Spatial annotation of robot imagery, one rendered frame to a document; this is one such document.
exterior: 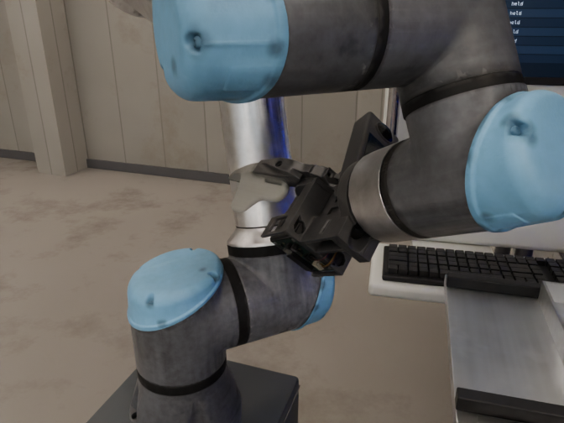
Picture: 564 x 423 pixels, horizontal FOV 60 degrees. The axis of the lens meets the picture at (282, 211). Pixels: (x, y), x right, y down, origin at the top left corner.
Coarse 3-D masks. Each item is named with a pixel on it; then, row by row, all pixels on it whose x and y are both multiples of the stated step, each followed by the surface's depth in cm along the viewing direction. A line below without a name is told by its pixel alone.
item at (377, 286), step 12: (420, 240) 117; (492, 252) 112; (372, 264) 106; (372, 276) 101; (372, 288) 98; (384, 288) 97; (396, 288) 97; (408, 288) 96; (420, 288) 96; (432, 288) 96; (420, 300) 97; (432, 300) 96; (444, 300) 95
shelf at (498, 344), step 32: (448, 288) 82; (448, 320) 73; (480, 320) 73; (512, 320) 73; (544, 320) 73; (448, 352) 69; (480, 352) 66; (512, 352) 66; (544, 352) 66; (480, 384) 61; (512, 384) 61; (544, 384) 61
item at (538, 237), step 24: (528, 0) 93; (552, 0) 92; (528, 24) 95; (552, 24) 94; (528, 48) 96; (552, 48) 95; (528, 72) 98; (552, 72) 97; (384, 120) 108; (432, 240) 116; (456, 240) 114; (480, 240) 113; (504, 240) 112; (528, 240) 111; (552, 240) 109
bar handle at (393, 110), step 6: (390, 90) 99; (396, 90) 99; (390, 96) 100; (396, 96) 99; (390, 102) 100; (396, 102) 100; (390, 108) 100; (396, 108) 100; (390, 114) 101; (396, 114) 101; (390, 120) 101; (396, 120) 101; (390, 126) 102; (396, 126) 102; (396, 132) 102
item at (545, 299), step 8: (544, 288) 76; (552, 288) 77; (560, 288) 76; (544, 296) 75; (552, 296) 77; (560, 296) 77; (544, 304) 75; (552, 304) 71; (560, 304) 77; (544, 312) 74; (552, 312) 70; (560, 312) 75; (552, 320) 70; (560, 320) 67; (552, 328) 70; (560, 328) 66; (552, 336) 69; (560, 336) 66; (560, 344) 66; (560, 352) 66
